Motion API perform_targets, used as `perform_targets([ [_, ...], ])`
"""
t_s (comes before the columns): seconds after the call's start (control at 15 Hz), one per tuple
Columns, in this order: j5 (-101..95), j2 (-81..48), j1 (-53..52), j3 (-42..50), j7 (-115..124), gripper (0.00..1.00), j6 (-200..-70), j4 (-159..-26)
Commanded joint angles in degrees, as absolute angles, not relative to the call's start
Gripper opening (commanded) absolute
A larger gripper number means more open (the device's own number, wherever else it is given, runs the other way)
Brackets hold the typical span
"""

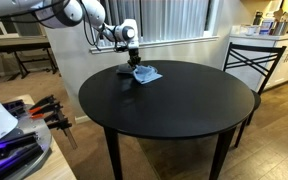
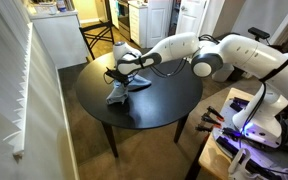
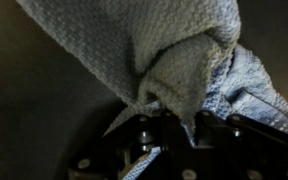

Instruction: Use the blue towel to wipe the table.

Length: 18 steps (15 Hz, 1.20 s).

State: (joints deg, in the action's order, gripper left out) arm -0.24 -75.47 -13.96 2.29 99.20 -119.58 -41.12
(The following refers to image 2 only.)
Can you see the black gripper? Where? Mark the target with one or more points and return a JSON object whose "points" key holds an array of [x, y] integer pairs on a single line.
{"points": [[123, 79]]}

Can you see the blue cloth towel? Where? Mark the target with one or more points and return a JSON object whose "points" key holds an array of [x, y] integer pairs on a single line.
{"points": [[135, 84]]}

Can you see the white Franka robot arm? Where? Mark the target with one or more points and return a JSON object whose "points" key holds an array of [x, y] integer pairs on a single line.
{"points": [[244, 50]]}

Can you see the black table leg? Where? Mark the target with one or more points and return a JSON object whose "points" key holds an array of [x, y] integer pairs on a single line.
{"points": [[180, 128], [110, 140]]}

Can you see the black metal chair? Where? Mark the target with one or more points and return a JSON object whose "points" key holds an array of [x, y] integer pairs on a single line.
{"points": [[95, 27]]}

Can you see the tall white cabinet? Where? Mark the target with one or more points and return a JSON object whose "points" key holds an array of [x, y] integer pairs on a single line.
{"points": [[154, 23]]}

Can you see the white kitchen counter cabinet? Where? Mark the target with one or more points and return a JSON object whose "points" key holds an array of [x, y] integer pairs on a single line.
{"points": [[60, 36]]}

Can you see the black orange spring clamp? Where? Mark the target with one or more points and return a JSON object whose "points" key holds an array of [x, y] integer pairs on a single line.
{"points": [[210, 120], [204, 128]]}

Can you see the white panel door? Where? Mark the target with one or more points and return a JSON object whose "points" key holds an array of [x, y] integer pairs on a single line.
{"points": [[190, 16]]}

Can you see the white jug with blue label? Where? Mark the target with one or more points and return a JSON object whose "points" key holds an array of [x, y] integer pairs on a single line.
{"points": [[61, 6]]}

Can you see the white mug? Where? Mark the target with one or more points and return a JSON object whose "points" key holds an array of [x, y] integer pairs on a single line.
{"points": [[52, 10]]}

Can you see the white vertical window blinds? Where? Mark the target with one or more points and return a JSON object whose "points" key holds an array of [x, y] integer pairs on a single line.
{"points": [[4, 83]]}

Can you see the white window frame with sill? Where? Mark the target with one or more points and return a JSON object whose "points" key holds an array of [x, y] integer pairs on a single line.
{"points": [[18, 151]]}

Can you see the white plastic bracket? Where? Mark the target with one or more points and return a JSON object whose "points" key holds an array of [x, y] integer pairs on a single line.
{"points": [[239, 166]]}

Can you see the black camera on stand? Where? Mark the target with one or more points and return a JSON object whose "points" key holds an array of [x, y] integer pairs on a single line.
{"points": [[259, 32]]}

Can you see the black aluminium rail frame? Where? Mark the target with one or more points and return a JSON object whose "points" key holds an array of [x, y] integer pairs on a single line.
{"points": [[250, 166]]}

